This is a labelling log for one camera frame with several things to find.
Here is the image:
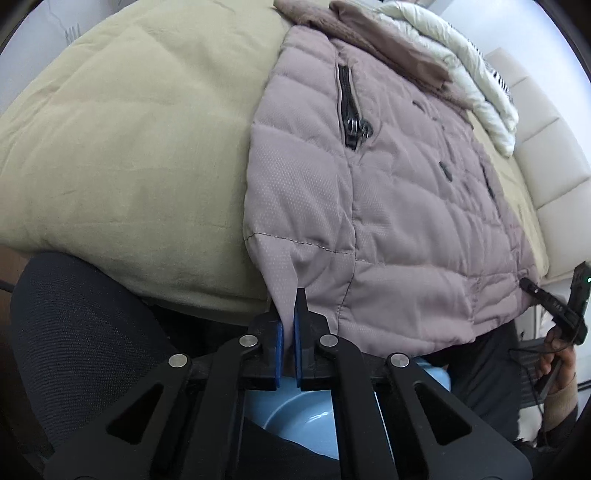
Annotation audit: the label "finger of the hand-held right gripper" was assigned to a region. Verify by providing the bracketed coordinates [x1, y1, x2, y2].
[519, 277, 576, 333]

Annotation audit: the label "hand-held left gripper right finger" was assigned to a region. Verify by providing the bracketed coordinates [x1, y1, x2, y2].
[293, 287, 534, 480]

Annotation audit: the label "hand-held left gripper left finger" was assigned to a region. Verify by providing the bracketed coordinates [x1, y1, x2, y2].
[44, 314, 284, 480]

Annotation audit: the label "mauve hooded down coat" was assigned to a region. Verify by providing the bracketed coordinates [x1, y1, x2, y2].
[242, 0, 539, 358]

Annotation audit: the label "person's right forearm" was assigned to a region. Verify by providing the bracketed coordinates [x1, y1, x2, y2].
[538, 371, 585, 450]

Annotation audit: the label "person's right hand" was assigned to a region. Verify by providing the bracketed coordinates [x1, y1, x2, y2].
[536, 330, 578, 393]

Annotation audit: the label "light blue plastic basin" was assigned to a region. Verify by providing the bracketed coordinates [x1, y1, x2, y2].
[240, 357, 453, 462]

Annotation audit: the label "grey mesh chair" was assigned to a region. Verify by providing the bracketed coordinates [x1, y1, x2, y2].
[508, 335, 548, 407]

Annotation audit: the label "person's dark trousers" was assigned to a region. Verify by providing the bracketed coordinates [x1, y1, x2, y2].
[443, 323, 525, 441]

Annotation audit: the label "beige padded headboard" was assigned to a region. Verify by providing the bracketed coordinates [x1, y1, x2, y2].
[485, 46, 591, 282]

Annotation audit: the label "black mesh seat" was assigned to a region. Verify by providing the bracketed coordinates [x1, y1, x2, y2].
[9, 251, 250, 462]

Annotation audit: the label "zebra striped pillow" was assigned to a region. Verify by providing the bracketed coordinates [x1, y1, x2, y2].
[482, 55, 513, 97]

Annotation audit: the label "white folded duvet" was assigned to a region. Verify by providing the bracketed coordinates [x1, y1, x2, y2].
[379, 0, 520, 158]

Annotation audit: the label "bed with olive sheet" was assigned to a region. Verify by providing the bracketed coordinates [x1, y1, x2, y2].
[0, 0, 550, 324]

